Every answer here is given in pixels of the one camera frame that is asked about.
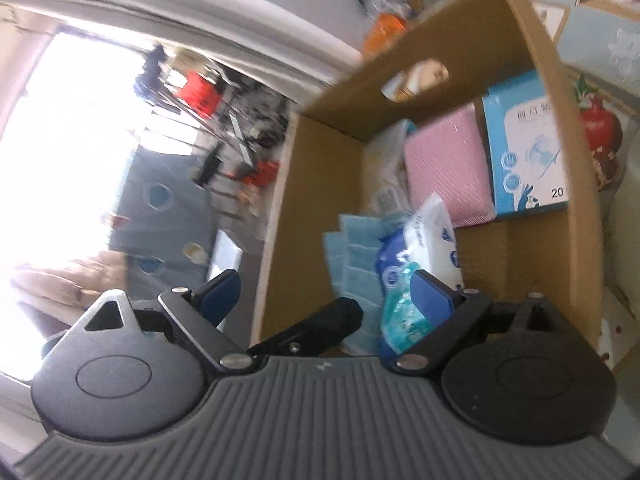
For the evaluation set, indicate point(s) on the light blue knit cloth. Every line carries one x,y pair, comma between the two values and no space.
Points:
351,254

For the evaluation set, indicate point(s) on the pink sponge pack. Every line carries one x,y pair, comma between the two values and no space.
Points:
447,157

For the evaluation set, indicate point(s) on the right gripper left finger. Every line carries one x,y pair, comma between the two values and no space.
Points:
174,333

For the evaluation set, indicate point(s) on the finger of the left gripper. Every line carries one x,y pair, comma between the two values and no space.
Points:
312,336

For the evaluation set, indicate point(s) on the blue white wipes pack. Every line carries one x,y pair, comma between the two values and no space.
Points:
425,242

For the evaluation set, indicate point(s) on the clothes drying rack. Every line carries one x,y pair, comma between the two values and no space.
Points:
246,120

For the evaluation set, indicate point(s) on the patterned sofa cover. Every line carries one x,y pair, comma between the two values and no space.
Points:
598,41

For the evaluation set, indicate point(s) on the grey hanging blanket blue circles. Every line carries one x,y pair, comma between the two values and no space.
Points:
165,227

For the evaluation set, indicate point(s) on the orange bag on floor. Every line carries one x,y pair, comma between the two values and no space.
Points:
384,30

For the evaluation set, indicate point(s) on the clear packaged item with barcode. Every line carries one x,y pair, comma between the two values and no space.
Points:
384,186

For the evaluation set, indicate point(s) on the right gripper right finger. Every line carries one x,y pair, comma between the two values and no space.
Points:
461,318

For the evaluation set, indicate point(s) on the beige padded jacket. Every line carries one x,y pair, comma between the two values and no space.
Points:
72,284

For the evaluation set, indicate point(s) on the blue glove box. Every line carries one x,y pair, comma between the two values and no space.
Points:
526,157

